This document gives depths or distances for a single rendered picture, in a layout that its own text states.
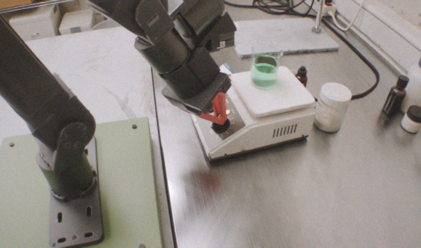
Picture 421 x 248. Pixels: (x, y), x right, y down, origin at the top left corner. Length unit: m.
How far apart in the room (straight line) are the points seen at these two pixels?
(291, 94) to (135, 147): 0.28
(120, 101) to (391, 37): 0.72
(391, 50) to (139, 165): 0.73
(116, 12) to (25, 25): 2.41
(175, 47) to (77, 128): 0.16
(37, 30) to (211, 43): 2.35
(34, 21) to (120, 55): 1.89
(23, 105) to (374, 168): 0.55
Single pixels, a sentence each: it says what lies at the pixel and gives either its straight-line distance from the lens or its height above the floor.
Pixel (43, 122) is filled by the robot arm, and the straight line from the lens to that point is 0.36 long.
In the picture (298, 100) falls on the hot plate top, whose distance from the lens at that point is 0.55.
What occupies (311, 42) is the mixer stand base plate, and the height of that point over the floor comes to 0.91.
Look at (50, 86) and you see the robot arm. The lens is 0.34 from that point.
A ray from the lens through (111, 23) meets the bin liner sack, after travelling 2.35.
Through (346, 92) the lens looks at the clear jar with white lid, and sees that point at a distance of 0.62.
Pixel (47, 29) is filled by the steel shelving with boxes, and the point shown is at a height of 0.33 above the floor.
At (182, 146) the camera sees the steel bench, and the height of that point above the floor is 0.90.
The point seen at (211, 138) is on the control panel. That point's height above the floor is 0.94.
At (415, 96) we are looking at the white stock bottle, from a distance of 0.74.
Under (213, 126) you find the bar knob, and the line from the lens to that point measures 0.52.
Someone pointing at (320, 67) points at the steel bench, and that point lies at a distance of 0.83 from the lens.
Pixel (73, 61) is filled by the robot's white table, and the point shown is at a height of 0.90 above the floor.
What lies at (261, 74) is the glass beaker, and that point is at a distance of 0.54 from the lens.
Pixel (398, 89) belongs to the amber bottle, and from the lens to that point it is 0.72.
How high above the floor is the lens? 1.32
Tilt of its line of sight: 43 degrees down
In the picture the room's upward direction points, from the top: straight up
